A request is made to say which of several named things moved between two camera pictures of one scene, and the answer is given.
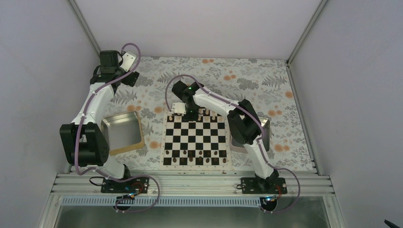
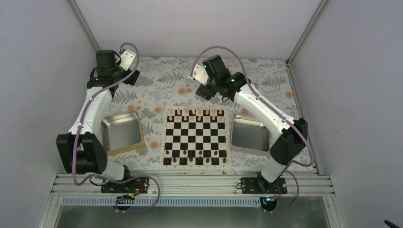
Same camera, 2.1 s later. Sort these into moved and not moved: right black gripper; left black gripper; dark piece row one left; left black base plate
Moved: right black gripper
Not moved: dark piece row one left; left black gripper; left black base plate
